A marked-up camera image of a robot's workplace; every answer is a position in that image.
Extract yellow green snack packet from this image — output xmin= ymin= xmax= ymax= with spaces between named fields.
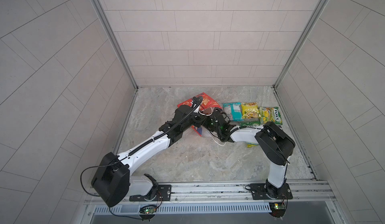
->
xmin=241 ymin=102 xmax=260 ymax=119

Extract aluminium mounting rail frame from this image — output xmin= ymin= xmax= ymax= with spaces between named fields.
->
xmin=79 ymin=179 xmax=345 ymax=224

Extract circuit board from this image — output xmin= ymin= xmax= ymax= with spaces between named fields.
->
xmin=139 ymin=205 xmax=157 ymax=215
xmin=269 ymin=203 xmax=286 ymax=218

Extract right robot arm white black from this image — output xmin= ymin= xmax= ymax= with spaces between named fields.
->
xmin=203 ymin=109 xmax=295 ymax=200

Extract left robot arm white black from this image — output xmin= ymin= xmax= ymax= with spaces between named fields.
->
xmin=91 ymin=104 xmax=201 ymax=208

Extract red paper gift bag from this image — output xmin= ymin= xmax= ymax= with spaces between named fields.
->
xmin=175 ymin=93 xmax=228 ymax=146

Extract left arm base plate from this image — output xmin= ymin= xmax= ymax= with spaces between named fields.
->
xmin=129 ymin=184 xmax=172 ymax=202

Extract green mango tea candy packet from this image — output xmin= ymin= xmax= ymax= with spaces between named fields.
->
xmin=246 ymin=142 xmax=259 ymax=148

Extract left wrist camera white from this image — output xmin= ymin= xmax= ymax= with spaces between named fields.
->
xmin=191 ymin=96 xmax=203 ymax=113

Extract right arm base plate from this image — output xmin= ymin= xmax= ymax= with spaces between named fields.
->
xmin=245 ymin=182 xmax=293 ymax=200

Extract teal snack packet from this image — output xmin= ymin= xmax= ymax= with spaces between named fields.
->
xmin=223 ymin=102 xmax=243 ymax=122

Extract right circuit board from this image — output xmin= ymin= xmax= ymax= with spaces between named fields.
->
xmin=269 ymin=203 xmax=286 ymax=218

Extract left circuit board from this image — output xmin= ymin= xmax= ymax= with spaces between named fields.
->
xmin=139 ymin=205 xmax=157 ymax=215

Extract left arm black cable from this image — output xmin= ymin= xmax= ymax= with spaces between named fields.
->
xmin=79 ymin=163 xmax=118 ymax=198

